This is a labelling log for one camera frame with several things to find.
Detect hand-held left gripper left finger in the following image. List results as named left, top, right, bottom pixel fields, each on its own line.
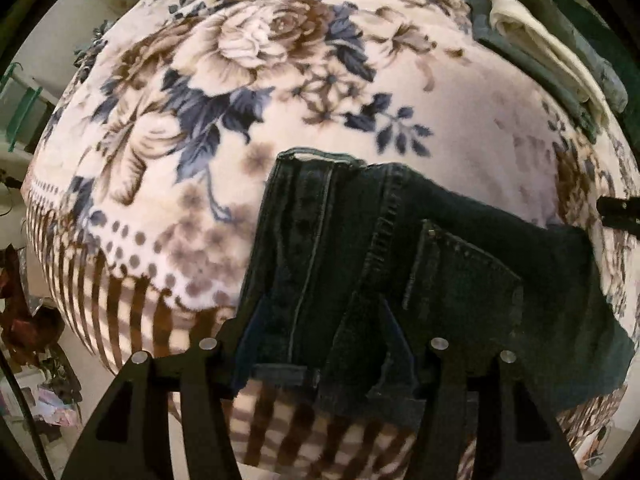
left=60, top=294, right=267, bottom=480

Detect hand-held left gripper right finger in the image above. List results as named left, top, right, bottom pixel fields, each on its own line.
left=378, top=294, right=582, bottom=480

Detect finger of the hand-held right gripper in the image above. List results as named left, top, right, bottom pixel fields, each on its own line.
left=596, top=196, right=640, bottom=236

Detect dark denim pants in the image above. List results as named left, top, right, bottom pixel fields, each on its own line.
left=232, top=147, right=637, bottom=429

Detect dark green folded cloth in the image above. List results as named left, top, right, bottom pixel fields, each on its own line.
left=545, top=0, right=637, bottom=111

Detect pile of folded clothes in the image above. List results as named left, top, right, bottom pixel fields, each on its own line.
left=469, top=0, right=629, bottom=144

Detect cream folded cloth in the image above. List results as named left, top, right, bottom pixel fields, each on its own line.
left=487, top=0, right=614, bottom=127

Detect pile of colourful clutter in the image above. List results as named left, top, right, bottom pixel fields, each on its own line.
left=0, top=345, right=85, bottom=441

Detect reddish-brown bag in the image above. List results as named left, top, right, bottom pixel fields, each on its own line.
left=0, top=244, right=67, bottom=367

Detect floral printed blanket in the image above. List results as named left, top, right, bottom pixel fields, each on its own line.
left=22, top=0, right=640, bottom=480

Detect green plastic rack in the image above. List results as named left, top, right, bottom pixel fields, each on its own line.
left=0, top=62, right=45, bottom=155

